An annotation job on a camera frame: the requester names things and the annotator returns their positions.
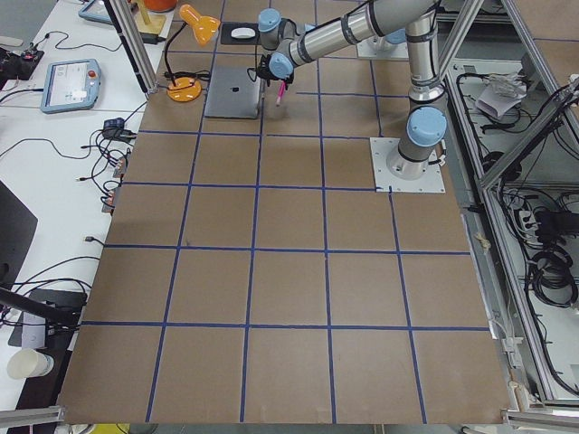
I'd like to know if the blue teach pendant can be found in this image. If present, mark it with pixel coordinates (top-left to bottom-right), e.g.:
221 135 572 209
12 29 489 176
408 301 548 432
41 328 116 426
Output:
40 59 101 114
78 0 112 25

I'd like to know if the orange cylindrical container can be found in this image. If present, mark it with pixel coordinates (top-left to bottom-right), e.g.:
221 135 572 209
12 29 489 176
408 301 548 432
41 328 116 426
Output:
144 0 177 13

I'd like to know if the black lamp power cable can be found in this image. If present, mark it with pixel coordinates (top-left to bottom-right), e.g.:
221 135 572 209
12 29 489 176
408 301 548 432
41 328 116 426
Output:
157 70 214 94

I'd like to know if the pink marker pen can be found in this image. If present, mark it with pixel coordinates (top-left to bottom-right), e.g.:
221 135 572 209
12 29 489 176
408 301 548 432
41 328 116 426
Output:
275 81 287 107

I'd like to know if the white computer mouse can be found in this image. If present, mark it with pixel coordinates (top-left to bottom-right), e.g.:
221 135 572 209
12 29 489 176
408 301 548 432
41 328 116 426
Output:
231 27 256 40

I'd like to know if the silver laptop notebook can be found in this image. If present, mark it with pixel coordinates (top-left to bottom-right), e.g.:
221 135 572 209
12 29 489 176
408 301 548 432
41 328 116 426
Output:
204 65 261 119

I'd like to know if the wooden stand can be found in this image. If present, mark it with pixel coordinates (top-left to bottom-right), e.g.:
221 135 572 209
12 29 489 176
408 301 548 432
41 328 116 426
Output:
135 0 166 36

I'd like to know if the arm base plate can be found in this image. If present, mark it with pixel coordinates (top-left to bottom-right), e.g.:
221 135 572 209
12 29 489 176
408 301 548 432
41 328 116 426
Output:
356 37 408 61
369 137 446 193

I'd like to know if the white paper cup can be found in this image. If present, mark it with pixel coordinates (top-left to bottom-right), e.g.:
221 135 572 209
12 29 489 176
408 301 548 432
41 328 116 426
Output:
6 348 54 380

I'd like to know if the black power adapter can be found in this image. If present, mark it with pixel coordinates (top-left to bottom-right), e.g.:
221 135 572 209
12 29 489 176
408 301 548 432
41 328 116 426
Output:
139 32 166 45

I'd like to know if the black mousepad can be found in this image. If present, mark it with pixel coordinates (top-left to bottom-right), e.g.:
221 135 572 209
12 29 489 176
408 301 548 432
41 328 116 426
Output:
220 22 260 45

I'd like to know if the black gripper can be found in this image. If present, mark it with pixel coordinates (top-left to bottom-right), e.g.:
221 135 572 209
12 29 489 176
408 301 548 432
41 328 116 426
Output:
256 52 294 90

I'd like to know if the orange desk lamp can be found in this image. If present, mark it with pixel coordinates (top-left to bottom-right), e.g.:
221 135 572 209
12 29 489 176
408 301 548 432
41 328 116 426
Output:
163 4 221 103

